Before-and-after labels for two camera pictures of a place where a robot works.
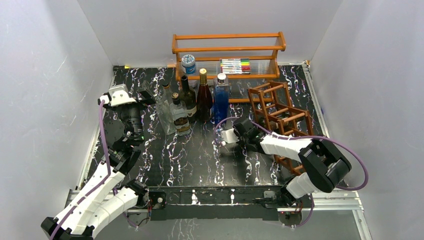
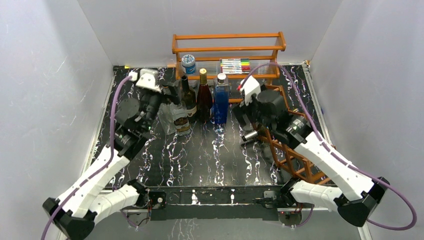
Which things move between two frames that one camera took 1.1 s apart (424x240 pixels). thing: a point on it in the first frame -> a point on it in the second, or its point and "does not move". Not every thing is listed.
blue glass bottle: (221, 99) does not move
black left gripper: (149, 99) -> (175, 95)
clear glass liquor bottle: (180, 115) does not move
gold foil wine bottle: (204, 100) does not move
